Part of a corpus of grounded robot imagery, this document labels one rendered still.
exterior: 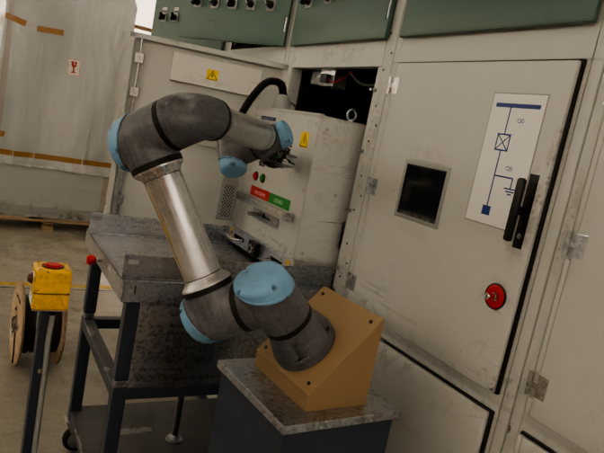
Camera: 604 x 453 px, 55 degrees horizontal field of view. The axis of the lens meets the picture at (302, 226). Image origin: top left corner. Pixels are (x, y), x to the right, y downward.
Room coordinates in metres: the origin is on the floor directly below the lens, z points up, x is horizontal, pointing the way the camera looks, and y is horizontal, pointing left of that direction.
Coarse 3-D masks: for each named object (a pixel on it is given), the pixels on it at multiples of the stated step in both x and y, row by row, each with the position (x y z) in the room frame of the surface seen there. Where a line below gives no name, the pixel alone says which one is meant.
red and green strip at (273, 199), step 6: (252, 186) 2.17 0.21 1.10; (252, 192) 2.17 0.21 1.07; (258, 192) 2.12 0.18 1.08; (264, 192) 2.08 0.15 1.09; (270, 192) 2.04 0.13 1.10; (264, 198) 2.07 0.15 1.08; (270, 198) 2.04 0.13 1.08; (276, 198) 2.00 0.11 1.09; (282, 198) 1.96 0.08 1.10; (276, 204) 1.99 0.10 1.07; (282, 204) 1.95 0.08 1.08; (288, 204) 1.92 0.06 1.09; (288, 210) 1.91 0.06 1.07
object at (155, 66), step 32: (128, 64) 2.30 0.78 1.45; (160, 64) 2.35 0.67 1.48; (192, 64) 2.34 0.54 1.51; (224, 64) 2.36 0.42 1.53; (256, 64) 2.41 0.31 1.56; (128, 96) 2.33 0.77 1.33; (160, 96) 2.35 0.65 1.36; (224, 96) 2.39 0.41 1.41; (192, 160) 2.38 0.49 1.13; (128, 192) 2.34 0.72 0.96; (192, 192) 2.38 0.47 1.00; (224, 224) 2.41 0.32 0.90
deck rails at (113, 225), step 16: (96, 224) 2.02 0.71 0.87; (112, 224) 2.05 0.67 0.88; (128, 224) 2.08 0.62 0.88; (144, 224) 2.11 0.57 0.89; (208, 224) 2.23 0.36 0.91; (224, 240) 2.27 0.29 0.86; (128, 256) 1.54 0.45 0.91; (144, 256) 1.56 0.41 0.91; (160, 256) 1.58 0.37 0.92; (128, 272) 1.54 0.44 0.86; (144, 272) 1.56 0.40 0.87; (160, 272) 1.59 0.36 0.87; (176, 272) 1.61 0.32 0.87; (304, 272) 1.82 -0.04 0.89; (320, 272) 1.85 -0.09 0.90; (320, 288) 1.85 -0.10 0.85
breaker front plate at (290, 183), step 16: (256, 112) 2.24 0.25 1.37; (272, 112) 2.13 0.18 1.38; (288, 112) 2.02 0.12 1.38; (304, 128) 1.91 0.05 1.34; (256, 160) 2.18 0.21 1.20; (304, 160) 1.88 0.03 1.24; (272, 176) 2.05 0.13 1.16; (288, 176) 1.95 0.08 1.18; (304, 176) 1.86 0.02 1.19; (272, 192) 2.03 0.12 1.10; (288, 192) 1.93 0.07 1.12; (304, 192) 1.84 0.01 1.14; (240, 208) 2.24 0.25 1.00; (240, 224) 2.21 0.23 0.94; (256, 224) 2.09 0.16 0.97; (272, 224) 1.98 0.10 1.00; (288, 224) 1.90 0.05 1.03; (272, 240) 1.97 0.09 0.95; (288, 240) 1.88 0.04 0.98; (288, 256) 1.86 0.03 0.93
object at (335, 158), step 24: (336, 120) 1.86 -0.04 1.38; (336, 144) 1.87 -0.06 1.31; (360, 144) 1.92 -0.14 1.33; (312, 168) 1.84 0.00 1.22; (336, 168) 1.88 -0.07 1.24; (312, 192) 1.84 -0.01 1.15; (336, 192) 1.89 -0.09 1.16; (312, 216) 1.85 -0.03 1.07; (336, 216) 1.90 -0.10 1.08; (312, 240) 1.86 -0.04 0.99; (336, 240) 1.91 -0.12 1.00; (312, 264) 1.87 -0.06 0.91; (336, 264) 1.92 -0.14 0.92
